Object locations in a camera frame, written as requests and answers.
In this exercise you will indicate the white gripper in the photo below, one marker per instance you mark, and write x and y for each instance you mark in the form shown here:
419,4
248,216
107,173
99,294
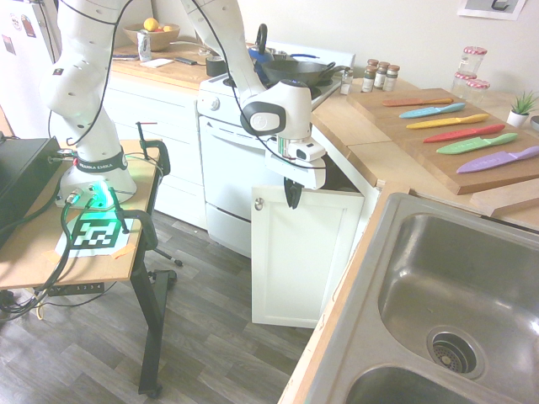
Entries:
307,172

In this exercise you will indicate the white cabinet door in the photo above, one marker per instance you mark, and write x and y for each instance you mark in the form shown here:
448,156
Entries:
303,261

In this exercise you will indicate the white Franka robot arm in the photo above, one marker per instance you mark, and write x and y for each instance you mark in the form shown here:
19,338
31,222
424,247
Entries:
80,84

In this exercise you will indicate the white drawer cabinet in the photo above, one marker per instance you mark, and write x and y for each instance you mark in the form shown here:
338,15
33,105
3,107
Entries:
168,139

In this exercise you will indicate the silver round door knob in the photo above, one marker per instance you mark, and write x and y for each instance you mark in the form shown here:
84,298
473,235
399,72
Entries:
259,204

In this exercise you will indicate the white kitchen stove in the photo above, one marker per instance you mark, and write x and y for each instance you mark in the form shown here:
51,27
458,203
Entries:
227,177

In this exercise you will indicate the glass salt shaker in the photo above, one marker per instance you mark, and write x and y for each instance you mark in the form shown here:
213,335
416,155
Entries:
346,83

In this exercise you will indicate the black wok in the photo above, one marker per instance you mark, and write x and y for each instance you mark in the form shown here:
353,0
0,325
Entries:
299,71

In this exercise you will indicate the large wooden cutting board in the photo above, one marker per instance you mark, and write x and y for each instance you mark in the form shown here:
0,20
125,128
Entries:
404,122

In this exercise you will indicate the spice jar brown lid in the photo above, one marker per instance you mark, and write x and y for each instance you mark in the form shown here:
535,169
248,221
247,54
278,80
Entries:
381,76
391,79
372,62
369,80

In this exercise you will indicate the black tape roll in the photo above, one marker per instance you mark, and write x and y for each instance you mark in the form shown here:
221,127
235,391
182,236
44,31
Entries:
215,67

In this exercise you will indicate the orange knife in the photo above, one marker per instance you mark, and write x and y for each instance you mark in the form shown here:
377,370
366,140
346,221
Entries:
414,102

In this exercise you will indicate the teal knife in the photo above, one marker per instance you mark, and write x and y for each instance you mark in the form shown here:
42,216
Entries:
429,112

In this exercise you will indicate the clear drinking glass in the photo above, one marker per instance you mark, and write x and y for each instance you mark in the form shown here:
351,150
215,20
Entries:
204,51

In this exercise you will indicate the yellow knife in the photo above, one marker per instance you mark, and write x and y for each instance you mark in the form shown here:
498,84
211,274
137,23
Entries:
446,122

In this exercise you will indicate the black remote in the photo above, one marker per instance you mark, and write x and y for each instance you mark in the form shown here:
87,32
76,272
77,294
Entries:
186,61

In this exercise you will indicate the red knife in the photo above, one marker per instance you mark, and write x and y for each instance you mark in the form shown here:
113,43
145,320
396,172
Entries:
459,134

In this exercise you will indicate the green knife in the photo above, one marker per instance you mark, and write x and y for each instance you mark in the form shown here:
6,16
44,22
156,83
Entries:
471,145

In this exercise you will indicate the stainless steel sink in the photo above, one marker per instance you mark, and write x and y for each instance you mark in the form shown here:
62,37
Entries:
442,303

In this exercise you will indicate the white notepad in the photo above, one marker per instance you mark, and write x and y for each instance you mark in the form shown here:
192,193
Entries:
156,63

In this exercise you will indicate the wooden fruit bowl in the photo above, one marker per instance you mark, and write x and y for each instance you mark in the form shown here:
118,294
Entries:
166,40

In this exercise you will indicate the purple knife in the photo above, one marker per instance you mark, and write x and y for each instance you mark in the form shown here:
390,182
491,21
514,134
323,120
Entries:
492,162

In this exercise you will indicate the black white marker sheet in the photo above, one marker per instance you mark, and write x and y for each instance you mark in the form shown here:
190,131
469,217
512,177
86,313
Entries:
94,235

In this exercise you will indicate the silver drink can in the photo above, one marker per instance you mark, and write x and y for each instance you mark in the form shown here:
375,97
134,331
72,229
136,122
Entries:
144,46

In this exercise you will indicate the loose wooden plank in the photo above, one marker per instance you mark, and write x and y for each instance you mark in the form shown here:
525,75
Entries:
505,200

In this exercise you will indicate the smartphone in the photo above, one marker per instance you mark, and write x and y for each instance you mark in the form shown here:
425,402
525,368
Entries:
124,57

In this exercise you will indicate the orange fruit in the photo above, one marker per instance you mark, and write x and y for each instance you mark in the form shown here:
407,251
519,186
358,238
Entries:
151,24

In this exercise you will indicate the small potted green plant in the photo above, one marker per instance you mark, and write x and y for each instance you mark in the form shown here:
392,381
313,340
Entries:
520,113

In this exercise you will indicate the paper poster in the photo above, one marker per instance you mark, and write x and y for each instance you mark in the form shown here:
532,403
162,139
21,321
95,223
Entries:
476,9

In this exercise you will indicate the black control box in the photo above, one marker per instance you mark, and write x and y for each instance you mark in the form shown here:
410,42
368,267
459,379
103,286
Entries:
21,177

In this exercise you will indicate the wooden workbench black legs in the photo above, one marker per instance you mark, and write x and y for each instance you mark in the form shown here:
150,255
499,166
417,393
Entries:
25,261

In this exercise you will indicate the white fridge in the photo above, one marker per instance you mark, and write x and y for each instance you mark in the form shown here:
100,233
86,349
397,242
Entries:
25,84

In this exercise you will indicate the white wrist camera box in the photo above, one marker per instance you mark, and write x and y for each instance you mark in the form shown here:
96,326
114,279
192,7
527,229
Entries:
309,150

